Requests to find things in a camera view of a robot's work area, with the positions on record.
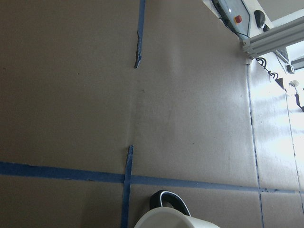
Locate white smiley face mug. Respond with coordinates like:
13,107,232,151
135,190,217,228

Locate teach pendant with red button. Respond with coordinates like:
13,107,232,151
211,0,251,39

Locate black keyboard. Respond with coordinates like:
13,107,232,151
274,47,289,64

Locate black computer mouse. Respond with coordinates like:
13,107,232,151
254,10,266,29

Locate aluminium frame post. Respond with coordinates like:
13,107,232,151
242,17,304,58

